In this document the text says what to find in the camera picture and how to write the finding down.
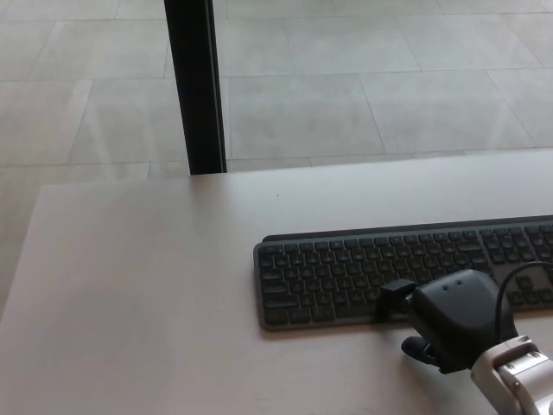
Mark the black and grey keyboard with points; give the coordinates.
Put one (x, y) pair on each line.
(328, 281)

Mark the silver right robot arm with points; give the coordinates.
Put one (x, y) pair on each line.
(514, 372)

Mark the black vertical post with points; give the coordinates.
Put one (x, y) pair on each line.
(194, 86)

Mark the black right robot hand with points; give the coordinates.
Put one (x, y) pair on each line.
(458, 315)

